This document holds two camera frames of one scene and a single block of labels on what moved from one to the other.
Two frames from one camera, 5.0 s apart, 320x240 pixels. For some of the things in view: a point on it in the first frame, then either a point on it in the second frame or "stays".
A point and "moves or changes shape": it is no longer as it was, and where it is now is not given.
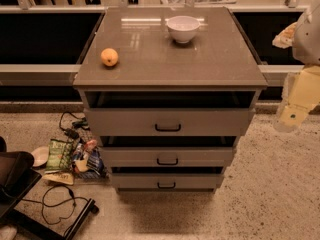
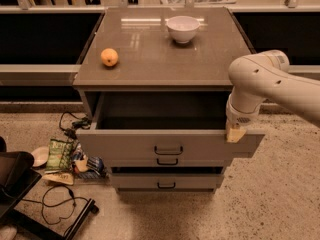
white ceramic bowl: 183,28 stays
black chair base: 17,177 stays
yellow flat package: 64,178 stays
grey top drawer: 169,122 moves or changes shape
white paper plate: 41,155 stays
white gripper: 308,40 -> 240,116
